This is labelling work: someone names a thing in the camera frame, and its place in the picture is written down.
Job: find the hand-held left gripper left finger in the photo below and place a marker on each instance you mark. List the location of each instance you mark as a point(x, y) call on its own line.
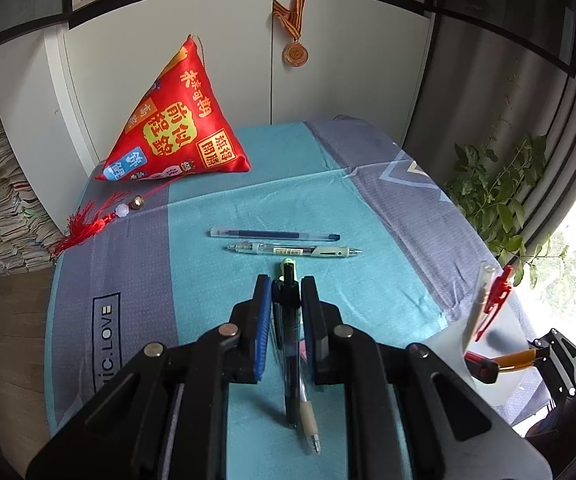
point(264, 330)

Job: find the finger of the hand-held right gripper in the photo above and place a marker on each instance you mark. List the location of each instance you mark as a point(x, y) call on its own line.
point(562, 365)

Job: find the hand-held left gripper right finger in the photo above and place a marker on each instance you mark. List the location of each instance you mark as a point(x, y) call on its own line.
point(318, 340)

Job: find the clear pen with green grip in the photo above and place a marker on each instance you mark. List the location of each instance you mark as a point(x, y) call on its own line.
point(292, 400)

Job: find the white pen with beige grip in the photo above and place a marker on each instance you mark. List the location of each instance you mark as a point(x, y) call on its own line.
point(309, 415)

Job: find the clear pen with green clip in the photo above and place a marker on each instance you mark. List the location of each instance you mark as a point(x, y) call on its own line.
point(293, 250)

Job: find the capped clear blue pen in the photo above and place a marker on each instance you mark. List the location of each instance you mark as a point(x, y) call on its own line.
point(268, 233)

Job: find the red white pen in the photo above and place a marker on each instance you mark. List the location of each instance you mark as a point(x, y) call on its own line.
point(497, 292)

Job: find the clear pen with white barrel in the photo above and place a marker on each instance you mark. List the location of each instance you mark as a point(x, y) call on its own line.
point(480, 300)

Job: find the frosted plastic cup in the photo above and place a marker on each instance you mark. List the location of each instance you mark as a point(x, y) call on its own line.
point(442, 360)

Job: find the printed teal grey tablecloth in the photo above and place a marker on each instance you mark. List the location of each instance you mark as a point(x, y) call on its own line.
point(208, 280)

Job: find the green leafy plant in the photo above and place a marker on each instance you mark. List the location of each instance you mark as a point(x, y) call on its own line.
point(492, 195)

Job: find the red tassel charm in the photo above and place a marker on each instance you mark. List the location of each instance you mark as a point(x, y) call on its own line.
point(85, 225)

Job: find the red pyramid pillow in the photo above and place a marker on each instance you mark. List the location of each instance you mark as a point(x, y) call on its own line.
point(178, 120)

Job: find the gold medal with striped ribbon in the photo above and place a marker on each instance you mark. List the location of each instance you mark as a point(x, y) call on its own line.
point(295, 54)

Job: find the white bookcase cabinet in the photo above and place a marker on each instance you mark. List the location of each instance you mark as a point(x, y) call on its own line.
point(343, 60)

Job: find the tall pile of stacked papers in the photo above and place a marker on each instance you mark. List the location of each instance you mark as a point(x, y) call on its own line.
point(3, 200)

